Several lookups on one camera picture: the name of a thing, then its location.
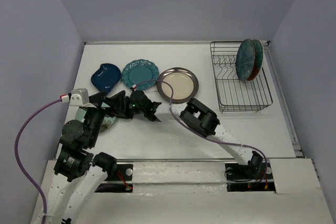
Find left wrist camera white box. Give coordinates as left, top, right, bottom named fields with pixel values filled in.
left=69, top=89, right=89, bottom=106

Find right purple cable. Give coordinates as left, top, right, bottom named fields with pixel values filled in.
left=130, top=79, right=269, bottom=184

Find red teal floral plate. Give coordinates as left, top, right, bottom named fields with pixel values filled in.
left=247, top=39, right=264, bottom=81

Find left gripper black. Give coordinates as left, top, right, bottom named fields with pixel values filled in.
left=85, top=89, right=127, bottom=146

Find pale green flower plate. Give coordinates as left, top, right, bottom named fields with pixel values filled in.
left=75, top=108, right=117, bottom=133

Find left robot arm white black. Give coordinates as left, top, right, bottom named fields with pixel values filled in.
left=33, top=89, right=117, bottom=223

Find dark blue curved dish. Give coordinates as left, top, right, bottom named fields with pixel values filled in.
left=90, top=63, right=121, bottom=93

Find teal scalloped plate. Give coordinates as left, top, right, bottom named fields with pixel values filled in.
left=121, top=59, right=160, bottom=90

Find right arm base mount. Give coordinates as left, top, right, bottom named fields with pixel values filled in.
left=224, top=163, right=276, bottom=193

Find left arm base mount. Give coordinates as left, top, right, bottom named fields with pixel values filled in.
left=95, top=163, right=133, bottom=193

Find dark wire dish rack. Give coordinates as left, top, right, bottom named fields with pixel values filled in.
left=210, top=41, right=273, bottom=113

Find purple cable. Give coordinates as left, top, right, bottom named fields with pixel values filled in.
left=130, top=79, right=269, bottom=184
left=15, top=94, right=70, bottom=224

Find blue plate white blossoms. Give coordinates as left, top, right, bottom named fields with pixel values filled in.
left=235, top=39, right=256, bottom=81

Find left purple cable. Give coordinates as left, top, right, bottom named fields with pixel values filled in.
left=15, top=94, right=70, bottom=224

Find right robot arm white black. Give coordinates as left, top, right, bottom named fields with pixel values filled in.
left=109, top=90, right=266, bottom=178

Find cream plate brown rim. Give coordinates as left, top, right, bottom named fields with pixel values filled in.
left=156, top=67, right=199, bottom=103

